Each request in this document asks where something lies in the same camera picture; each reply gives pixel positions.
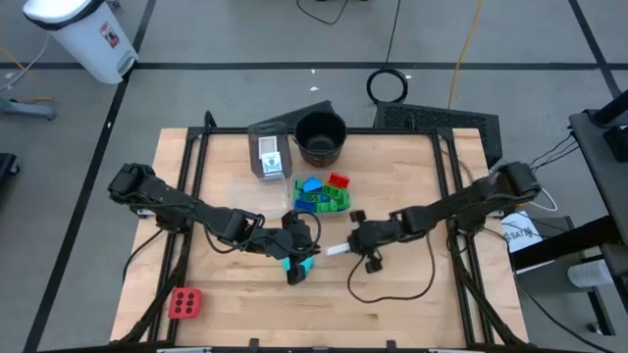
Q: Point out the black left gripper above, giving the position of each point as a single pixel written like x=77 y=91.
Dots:
x=292 y=245

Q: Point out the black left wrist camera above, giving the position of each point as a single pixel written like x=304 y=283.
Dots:
x=293 y=221

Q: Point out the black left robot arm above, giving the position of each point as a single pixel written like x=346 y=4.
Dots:
x=162 y=193

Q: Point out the black caster base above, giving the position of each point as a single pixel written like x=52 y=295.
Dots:
x=7 y=169

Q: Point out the black clamp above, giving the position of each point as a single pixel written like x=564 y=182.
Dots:
x=391 y=346
x=253 y=345

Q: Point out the dark green toy brick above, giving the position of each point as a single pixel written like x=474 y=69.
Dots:
x=328 y=206

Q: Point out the white paper sheet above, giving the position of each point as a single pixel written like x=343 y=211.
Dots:
x=520 y=235

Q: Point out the red foam die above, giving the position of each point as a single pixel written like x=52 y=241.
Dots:
x=185 y=303

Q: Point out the black triangular panel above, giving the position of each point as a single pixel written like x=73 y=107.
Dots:
x=309 y=115

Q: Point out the red toy brick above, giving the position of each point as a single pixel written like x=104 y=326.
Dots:
x=338 y=180

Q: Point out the grey cylinder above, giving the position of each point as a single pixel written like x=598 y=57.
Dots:
x=591 y=273

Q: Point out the dark metal stand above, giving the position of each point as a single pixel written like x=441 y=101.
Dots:
x=564 y=240

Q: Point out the black side desk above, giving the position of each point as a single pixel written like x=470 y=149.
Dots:
x=603 y=162

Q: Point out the white trash bin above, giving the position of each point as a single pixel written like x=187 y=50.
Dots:
x=83 y=39

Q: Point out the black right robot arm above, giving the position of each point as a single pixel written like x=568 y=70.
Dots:
x=466 y=201

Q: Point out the light blue toy brick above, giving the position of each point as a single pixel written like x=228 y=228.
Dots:
x=312 y=185

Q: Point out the white card deck black print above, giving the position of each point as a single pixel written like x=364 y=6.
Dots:
x=271 y=163

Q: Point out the black perforated panel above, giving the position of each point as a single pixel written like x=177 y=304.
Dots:
x=441 y=117

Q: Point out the teal foam die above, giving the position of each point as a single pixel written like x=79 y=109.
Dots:
x=308 y=265

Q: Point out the grey stand foot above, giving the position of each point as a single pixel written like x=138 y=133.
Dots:
x=29 y=110

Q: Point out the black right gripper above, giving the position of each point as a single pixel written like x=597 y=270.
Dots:
x=378 y=233

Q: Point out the black pumpkin face bucket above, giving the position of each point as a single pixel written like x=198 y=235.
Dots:
x=320 y=147

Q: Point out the smoky grey plastic container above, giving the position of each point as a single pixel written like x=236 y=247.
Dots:
x=255 y=162

